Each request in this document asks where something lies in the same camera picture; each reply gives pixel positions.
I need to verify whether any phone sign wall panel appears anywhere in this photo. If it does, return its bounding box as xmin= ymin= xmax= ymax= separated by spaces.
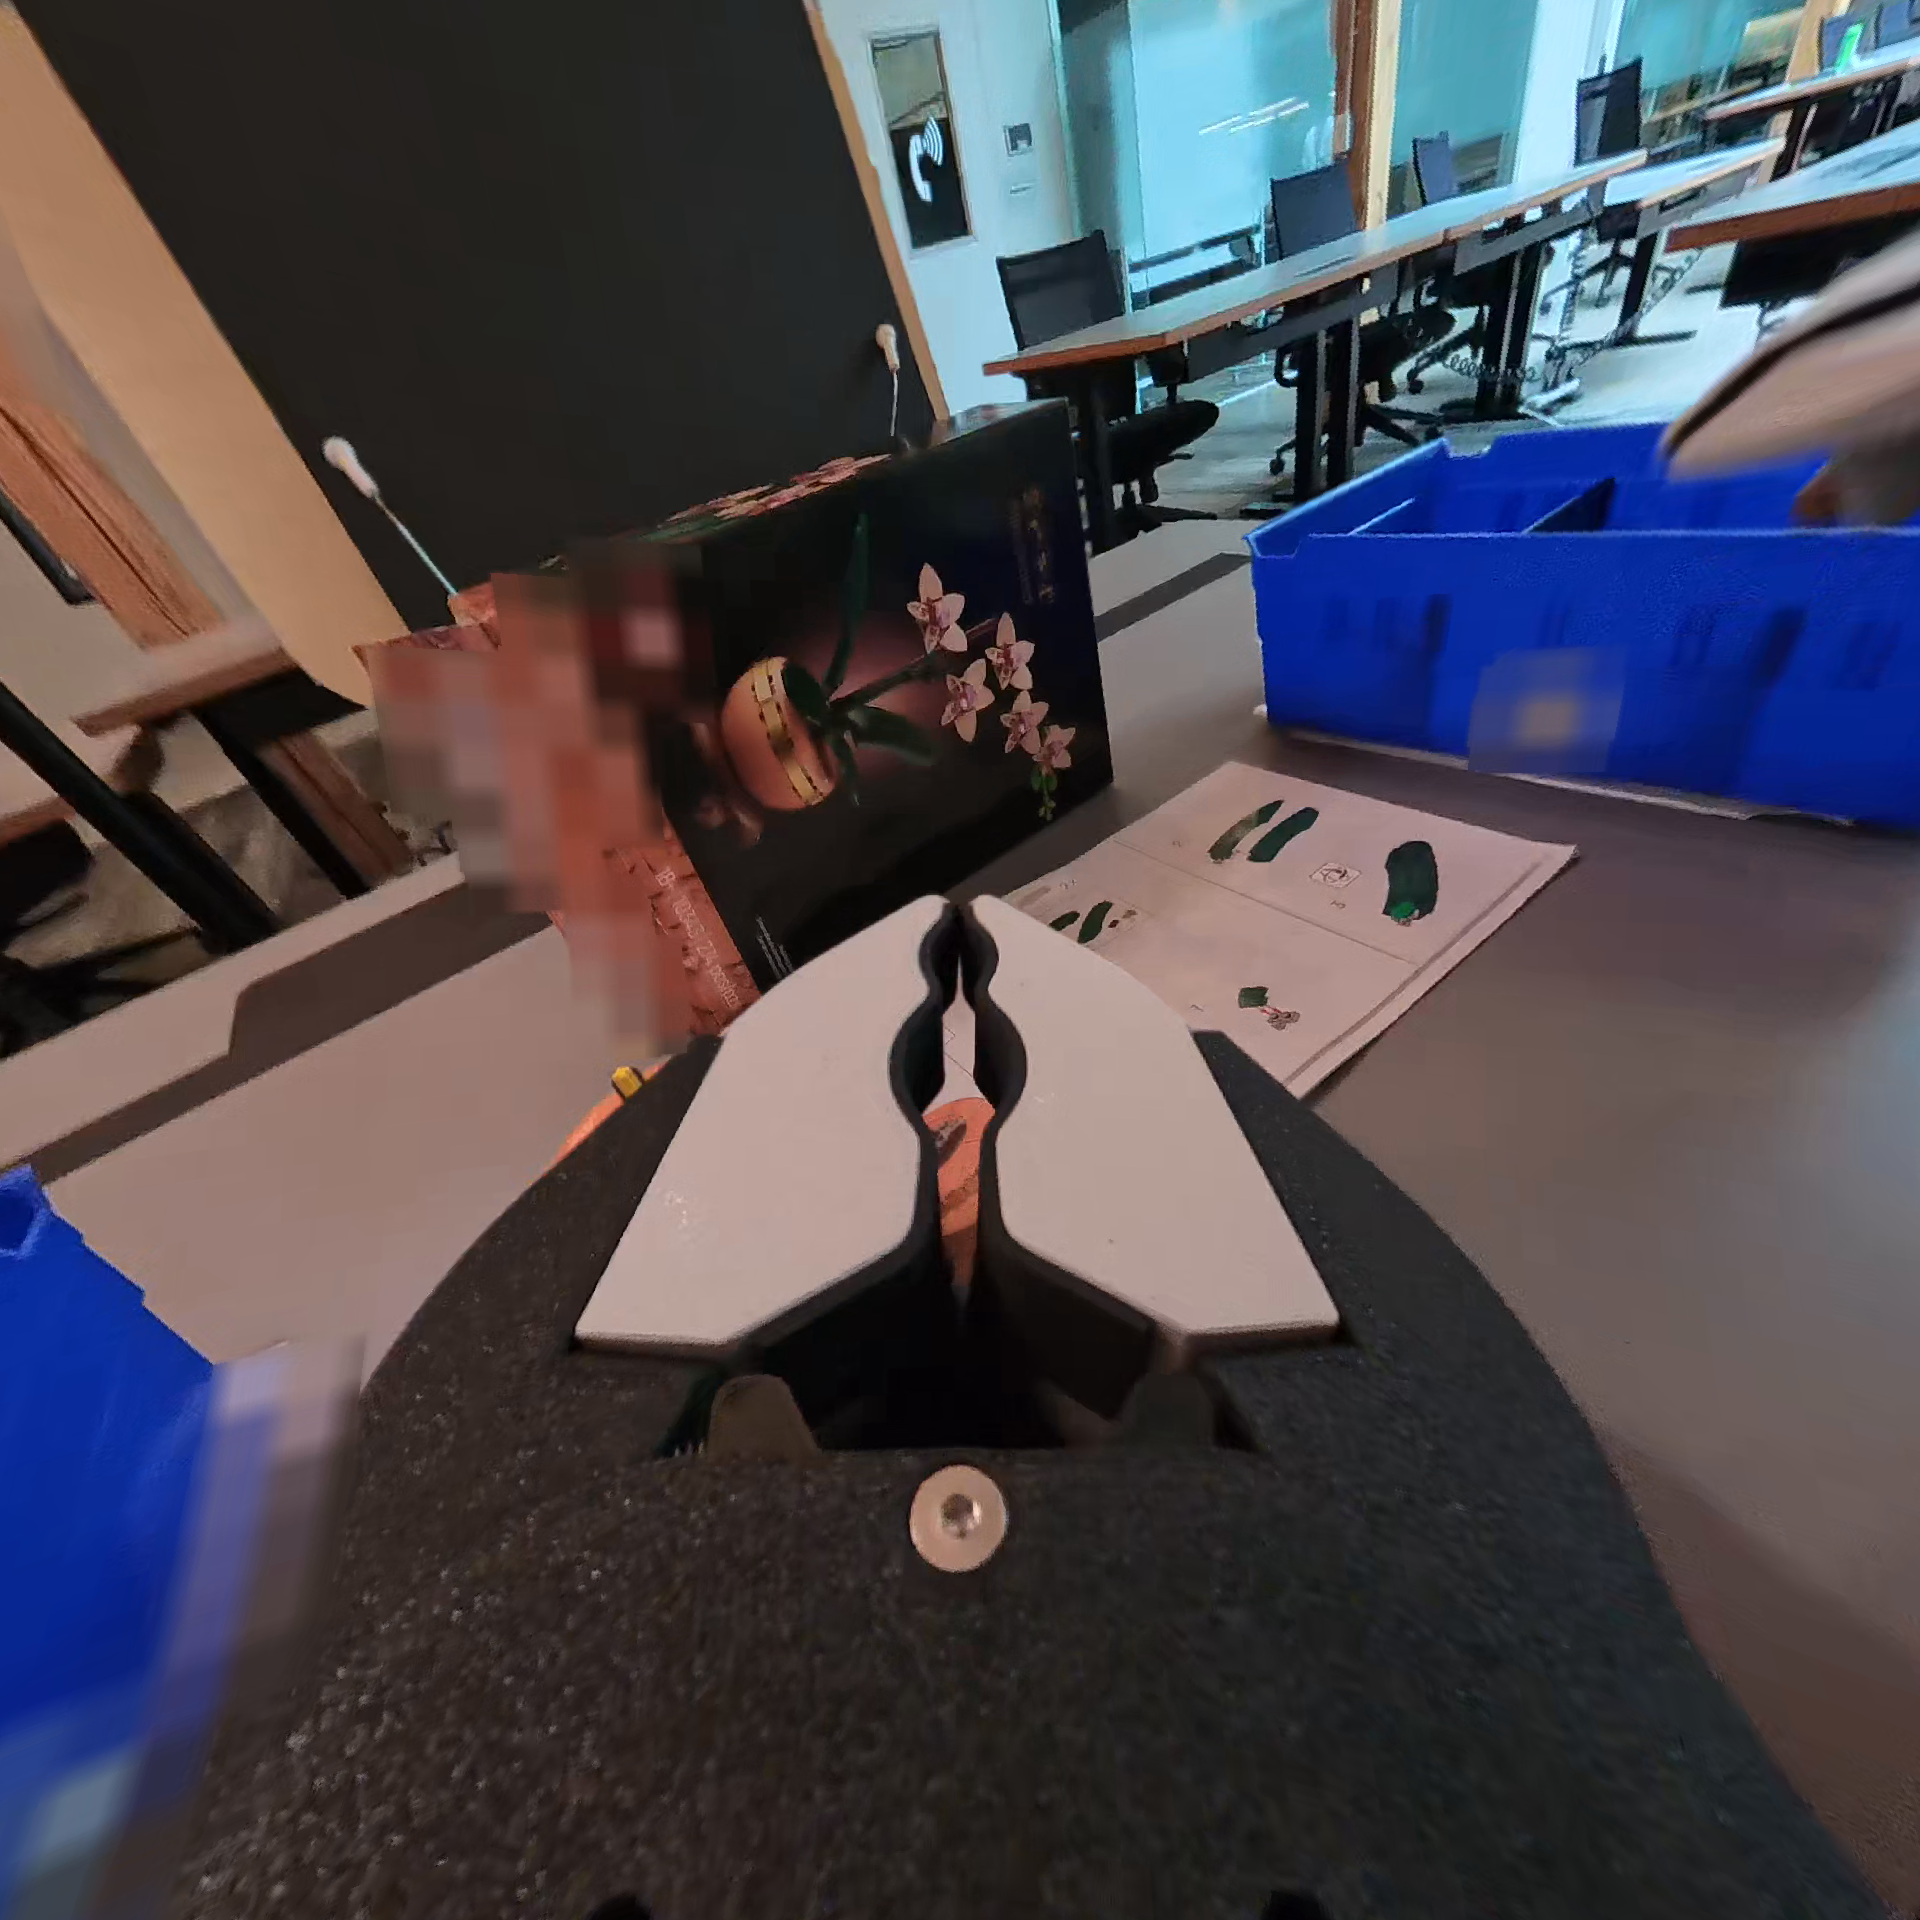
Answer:
xmin=866 ymin=27 xmax=976 ymax=253

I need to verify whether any dark partition panel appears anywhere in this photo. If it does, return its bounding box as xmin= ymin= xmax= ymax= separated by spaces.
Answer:
xmin=29 ymin=0 xmax=950 ymax=633

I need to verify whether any large blue plastic bin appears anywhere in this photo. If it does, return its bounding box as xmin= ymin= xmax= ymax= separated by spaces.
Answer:
xmin=1248 ymin=421 xmax=1920 ymax=830

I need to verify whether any grey desk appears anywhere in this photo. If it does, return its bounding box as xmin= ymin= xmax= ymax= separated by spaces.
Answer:
xmin=0 ymin=510 xmax=1920 ymax=1920

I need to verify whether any wooden table with black legs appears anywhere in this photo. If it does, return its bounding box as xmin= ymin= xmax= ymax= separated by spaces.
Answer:
xmin=0 ymin=621 xmax=409 ymax=962

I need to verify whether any peach brick flower pot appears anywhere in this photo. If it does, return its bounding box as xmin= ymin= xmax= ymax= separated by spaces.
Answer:
xmin=556 ymin=1049 xmax=684 ymax=1163

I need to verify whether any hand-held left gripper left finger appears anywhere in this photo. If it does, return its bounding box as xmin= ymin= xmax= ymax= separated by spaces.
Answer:
xmin=574 ymin=897 xmax=964 ymax=1449

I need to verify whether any blue plastic parts bin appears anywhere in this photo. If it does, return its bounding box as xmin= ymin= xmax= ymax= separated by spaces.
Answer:
xmin=0 ymin=1161 xmax=226 ymax=1920

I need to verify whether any orchid building set box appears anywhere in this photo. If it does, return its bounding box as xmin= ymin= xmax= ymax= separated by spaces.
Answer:
xmin=360 ymin=397 xmax=1116 ymax=1052

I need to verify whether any building instruction booklet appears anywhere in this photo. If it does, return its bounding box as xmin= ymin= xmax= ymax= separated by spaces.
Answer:
xmin=918 ymin=758 xmax=1579 ymax=1291

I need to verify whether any curved wooden panel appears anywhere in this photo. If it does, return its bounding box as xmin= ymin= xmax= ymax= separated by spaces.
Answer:
xmin=0 ymin=6 xmax=409 ymax=706

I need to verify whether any black office chair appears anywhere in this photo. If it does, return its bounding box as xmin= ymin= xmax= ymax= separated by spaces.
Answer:
xmin=1269 ymin=161 xmax=1450 ymax=444
xmin=996 ymin=228 xmax=1220 ymax=529

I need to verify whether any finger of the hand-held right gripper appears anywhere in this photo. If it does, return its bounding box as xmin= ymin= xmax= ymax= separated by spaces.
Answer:
xmin=1661 ymin=232 xmax=1920 ymax=482

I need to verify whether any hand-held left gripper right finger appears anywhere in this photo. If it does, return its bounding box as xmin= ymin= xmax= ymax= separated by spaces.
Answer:
xmin=960 ymin=897 xmax=1341 ymax=1449

